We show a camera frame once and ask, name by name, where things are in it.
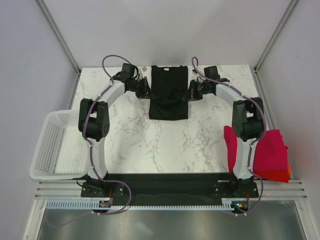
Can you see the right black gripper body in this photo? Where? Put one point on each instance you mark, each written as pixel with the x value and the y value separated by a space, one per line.
pixel 197 90

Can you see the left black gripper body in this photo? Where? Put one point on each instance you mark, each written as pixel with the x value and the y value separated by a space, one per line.
pixel 140 88

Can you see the black t shirt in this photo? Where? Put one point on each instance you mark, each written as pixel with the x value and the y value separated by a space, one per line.
pixel 168 86

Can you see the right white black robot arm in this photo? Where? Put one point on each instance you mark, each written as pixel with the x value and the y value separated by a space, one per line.
pixel 248 120

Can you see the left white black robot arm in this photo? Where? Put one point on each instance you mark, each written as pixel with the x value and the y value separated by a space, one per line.
pixel 94 120

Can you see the magenta folded t shirt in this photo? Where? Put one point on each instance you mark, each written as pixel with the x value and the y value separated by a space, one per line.
pixel 271 153

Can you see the white plastic basket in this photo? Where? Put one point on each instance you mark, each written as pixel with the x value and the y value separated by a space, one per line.
pixel 61 152

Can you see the orange folded t shirt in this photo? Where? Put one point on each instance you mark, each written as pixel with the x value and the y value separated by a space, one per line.
pixel 288 169

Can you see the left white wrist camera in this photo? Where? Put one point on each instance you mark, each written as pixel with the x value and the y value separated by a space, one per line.
pixel 143 71

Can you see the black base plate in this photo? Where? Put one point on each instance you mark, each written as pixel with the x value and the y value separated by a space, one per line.
pixel 169 187

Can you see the white slotted cable duct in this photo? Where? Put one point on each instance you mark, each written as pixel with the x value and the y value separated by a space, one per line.
pixel 100 205

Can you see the right aluminium frame post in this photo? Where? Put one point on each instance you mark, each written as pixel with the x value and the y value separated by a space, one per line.
pixel 275 35

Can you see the aluminium frame post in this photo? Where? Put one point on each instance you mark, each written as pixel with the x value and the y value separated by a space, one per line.
pixel 275 35
pixel 58 35

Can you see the left aluminium frame post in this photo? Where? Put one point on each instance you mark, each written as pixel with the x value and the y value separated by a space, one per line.
pixel 58 35

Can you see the aluminium rail profile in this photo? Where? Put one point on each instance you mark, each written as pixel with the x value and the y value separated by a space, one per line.
pixel 69 189

